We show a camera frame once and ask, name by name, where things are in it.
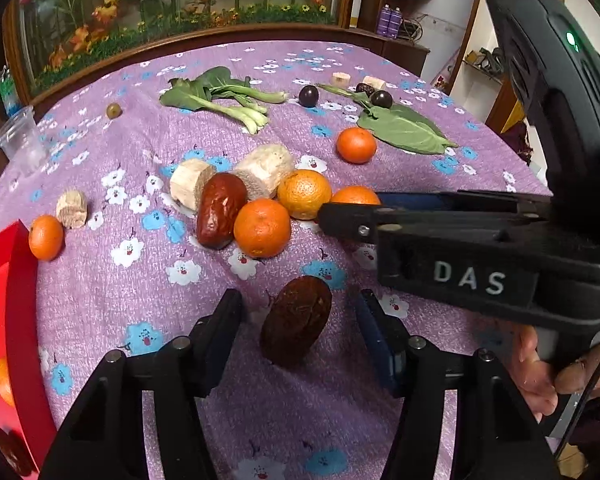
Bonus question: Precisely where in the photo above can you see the large front orange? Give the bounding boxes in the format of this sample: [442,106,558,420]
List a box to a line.
[330,185,381,205]

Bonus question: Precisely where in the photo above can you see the pale yellow orange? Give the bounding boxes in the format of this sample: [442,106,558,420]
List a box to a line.
[277,169,332,221]

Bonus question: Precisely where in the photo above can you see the lone mandarin orange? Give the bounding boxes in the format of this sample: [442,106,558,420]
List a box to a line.
[336,127,377,165]

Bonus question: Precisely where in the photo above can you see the small orange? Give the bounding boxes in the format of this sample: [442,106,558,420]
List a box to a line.
[234,198,291,259]
[29,214,65,261]

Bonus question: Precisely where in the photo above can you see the wrinkled dark date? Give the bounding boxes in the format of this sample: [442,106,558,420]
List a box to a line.
[259,275,332,370]

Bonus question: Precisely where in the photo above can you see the large white yam chunk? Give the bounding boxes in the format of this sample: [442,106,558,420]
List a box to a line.
[232,144,294,200]

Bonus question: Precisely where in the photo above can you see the smooth red jujube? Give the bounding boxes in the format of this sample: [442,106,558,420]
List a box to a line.
[196,172,248,249]

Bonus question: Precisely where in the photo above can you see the small round yam piece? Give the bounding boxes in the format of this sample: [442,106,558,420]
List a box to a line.
[56,190,88,230]

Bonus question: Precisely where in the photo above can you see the person right hand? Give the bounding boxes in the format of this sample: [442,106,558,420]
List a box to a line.
[508,324,600,422]

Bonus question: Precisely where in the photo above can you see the large green leaf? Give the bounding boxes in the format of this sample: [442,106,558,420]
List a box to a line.
[317,84,457,155]

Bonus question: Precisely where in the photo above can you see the dark plum on leaf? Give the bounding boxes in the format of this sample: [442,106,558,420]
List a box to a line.
[370,90,393,110]

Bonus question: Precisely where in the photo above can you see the small dark date far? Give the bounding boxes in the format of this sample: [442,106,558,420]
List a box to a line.
[355,82,376,96]

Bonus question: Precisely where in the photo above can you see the far yam piece right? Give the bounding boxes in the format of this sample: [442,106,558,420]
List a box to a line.
[363,76,386,90]

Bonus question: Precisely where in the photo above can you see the dark plum left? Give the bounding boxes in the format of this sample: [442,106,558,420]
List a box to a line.
[298,84,320,108]

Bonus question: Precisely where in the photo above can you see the far yam piece left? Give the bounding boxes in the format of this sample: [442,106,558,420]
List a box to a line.
[330,72,351,89]

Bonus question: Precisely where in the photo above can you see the red tray box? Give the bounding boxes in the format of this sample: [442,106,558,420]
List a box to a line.
[0,221,56,479]

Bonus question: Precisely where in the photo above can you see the purple spray bottles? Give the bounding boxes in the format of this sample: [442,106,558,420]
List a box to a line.
[376,4,402,39]

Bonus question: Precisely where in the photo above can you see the purple floral tablecloth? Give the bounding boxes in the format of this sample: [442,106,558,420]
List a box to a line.
[0,41,544,479]

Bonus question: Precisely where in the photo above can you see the bok choy greens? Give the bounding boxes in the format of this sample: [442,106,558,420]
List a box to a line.
[159,66,288,136]

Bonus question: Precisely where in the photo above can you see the small green olive fruit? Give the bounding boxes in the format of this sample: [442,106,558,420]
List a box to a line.
[106,103,122,119]

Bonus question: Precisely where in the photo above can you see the clear plastic cup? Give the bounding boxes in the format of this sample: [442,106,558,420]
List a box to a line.
[0,106,48,177]

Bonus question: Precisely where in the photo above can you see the green label water bottle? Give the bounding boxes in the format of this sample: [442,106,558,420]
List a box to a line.
[0,65,22,117]

